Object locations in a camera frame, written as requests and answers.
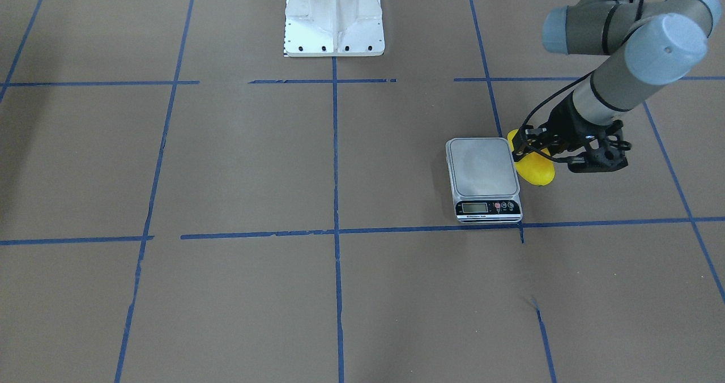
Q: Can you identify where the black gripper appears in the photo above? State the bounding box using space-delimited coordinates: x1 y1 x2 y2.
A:
512 95 602 163

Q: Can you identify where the yellow mango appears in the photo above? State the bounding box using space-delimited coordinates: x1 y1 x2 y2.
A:
514 148 555 186

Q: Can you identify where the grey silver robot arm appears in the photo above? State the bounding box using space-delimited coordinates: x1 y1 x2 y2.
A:
511 0 723 172

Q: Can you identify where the silver digital kitchen scale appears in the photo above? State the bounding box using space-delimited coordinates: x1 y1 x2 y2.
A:
445 137 523 224

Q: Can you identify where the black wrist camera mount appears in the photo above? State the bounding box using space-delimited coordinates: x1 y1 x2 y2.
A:
567 120 632 173

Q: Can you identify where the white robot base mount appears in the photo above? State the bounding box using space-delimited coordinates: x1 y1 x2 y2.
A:
283 0 386 57

